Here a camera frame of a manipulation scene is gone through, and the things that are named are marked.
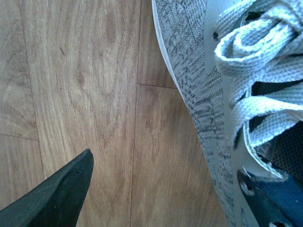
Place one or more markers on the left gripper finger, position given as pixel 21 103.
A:
pixel 57 201

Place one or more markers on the grey knit sneaker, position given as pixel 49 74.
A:
pixel 238 65

